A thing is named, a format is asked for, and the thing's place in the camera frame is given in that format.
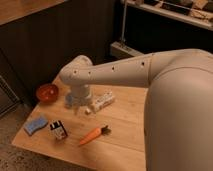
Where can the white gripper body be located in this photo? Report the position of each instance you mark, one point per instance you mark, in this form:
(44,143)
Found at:
(80,95)

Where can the metal shelf frame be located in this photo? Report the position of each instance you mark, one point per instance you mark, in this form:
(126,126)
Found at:
(143,32)

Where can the blue sponge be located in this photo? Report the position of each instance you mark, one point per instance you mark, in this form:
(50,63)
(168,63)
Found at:
(34,125)

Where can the small black white carton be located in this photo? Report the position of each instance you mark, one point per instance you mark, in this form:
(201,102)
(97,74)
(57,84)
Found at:
(58,130)

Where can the blue ceramic cup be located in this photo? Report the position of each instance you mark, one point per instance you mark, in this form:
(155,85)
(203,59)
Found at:
(68,100)

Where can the red bowl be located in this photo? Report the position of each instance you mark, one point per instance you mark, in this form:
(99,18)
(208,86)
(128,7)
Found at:
(47,93)

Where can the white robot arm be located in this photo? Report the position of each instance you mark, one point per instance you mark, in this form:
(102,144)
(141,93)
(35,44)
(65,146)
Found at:
(178,115)

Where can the white rectangular box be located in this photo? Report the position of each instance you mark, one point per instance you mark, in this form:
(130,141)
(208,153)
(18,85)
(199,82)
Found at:
(103,101)

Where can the orange carrot pepper toy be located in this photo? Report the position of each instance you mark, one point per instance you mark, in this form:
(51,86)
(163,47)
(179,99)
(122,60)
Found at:
(95,133)

